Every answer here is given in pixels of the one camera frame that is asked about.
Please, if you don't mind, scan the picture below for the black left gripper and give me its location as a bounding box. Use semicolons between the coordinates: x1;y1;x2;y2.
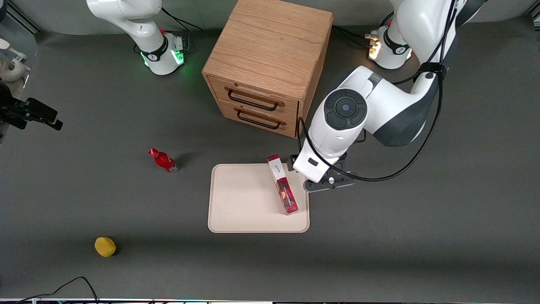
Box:
288;154;357;186

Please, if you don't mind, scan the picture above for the red cookie box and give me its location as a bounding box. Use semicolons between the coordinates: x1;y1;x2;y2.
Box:
267;154;299;216

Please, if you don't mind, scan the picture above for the cream rectangular tray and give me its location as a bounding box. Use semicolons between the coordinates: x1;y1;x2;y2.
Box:
208;163;311;233

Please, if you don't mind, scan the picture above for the wooden drawer front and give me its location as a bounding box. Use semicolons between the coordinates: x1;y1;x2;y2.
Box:
209;77;300;121
219;101;297;138

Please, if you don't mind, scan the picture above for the wooden drawer cabinet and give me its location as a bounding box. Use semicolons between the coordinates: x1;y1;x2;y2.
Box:
202;0;334;138

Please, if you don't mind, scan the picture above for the red soda bottle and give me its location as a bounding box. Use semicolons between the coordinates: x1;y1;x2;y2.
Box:
148;148;179;174

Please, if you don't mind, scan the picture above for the yellow lemon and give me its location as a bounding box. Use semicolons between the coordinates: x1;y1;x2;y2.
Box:
94;236;117;258

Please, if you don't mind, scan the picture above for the white plastic fixture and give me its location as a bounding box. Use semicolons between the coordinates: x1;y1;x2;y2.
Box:
0;38;28;83

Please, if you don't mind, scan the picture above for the black drawer handle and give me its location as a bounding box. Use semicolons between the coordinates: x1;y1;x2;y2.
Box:
234;108;286;130
224;87;284;111

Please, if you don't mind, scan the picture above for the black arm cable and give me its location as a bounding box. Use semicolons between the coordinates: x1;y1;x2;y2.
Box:
297;0;460;183

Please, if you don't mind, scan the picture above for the black base cable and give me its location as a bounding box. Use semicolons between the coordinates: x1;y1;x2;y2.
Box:
332;24;380;48
162;8;204;51

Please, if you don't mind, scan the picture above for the black floor cable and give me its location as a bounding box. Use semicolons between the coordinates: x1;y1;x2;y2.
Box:
17;277;100;302

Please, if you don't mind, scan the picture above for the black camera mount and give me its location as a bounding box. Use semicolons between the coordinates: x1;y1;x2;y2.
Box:
0;82;64;131

